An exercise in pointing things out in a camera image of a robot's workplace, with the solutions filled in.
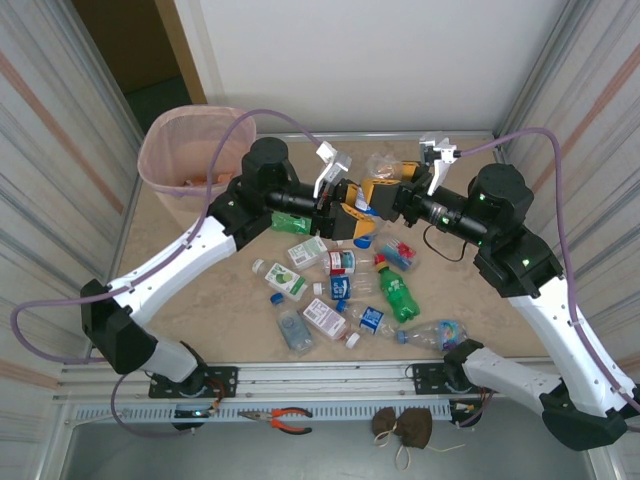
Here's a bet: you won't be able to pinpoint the colourful label clear bottle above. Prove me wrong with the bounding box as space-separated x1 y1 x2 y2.
397 319 469 354

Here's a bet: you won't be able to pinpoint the beige mesh waste bin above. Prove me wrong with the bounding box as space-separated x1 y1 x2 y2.
137 103 258 236

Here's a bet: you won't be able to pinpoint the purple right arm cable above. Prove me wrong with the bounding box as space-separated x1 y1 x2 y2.
455 127 640 434

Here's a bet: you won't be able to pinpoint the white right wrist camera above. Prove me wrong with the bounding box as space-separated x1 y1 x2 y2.
418 131 459 197

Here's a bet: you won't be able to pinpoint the grey tinted blue cap bottle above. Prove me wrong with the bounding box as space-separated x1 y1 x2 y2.
270 292 317 359

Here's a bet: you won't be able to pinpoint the red blue label bottle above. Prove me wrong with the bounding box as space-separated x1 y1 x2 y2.
374 237 419 274

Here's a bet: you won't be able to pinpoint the pink plastic bin liner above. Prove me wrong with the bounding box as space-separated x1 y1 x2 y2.
137 103 258 199

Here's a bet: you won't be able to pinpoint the white slotted cable duct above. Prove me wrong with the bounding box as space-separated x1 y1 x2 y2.
64 402 454 424

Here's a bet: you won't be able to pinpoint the grey metal shelf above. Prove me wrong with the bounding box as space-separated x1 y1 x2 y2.
62 422 596 480

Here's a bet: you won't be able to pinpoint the blue label white cap bottle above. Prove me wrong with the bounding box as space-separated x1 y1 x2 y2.
312 272 381 301

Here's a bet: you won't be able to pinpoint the orange handled pliers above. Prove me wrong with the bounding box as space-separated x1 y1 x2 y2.
238 407 314 435

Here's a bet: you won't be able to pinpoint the red label clear bottle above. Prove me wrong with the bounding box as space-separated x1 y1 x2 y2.
319 248 389 276

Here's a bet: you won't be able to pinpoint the lime label clear bottle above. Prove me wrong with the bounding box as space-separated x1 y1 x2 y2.
251 258 310 302

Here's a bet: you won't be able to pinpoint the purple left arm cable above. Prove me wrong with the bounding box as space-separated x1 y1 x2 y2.
10 108 324 437

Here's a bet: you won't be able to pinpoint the pink label clear bottle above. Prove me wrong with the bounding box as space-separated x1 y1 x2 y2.
302 298 362 350

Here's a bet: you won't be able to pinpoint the green bottle yellow cap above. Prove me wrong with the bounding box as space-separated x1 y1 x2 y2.
374 262 422 325
271 212 314 236

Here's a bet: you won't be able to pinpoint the brown cloth pouch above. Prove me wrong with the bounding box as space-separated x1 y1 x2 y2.
394 407 434 449
371 407 401 436

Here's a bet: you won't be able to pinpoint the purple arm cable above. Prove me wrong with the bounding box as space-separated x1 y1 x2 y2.
10 108 324 437
455 127 640 434

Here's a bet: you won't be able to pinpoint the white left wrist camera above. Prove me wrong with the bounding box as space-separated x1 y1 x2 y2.
312 140 354 201

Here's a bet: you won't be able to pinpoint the long aluminium base rail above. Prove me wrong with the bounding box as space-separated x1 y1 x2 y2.
52 355 599 402

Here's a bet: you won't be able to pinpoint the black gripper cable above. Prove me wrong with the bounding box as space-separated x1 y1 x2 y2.
422 226 470 263

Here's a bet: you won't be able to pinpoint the brown wooden door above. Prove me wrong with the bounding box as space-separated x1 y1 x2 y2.
71 0 209 106

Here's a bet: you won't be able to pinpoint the small controller board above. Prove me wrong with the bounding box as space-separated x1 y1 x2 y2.
448 399 485 430
172 405 219 432

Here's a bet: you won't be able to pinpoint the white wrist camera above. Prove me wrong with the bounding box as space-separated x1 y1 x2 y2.
418 131 459 197
312 140 354 201

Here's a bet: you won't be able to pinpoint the white pouch string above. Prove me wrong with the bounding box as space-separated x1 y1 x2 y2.
373 430 467 472

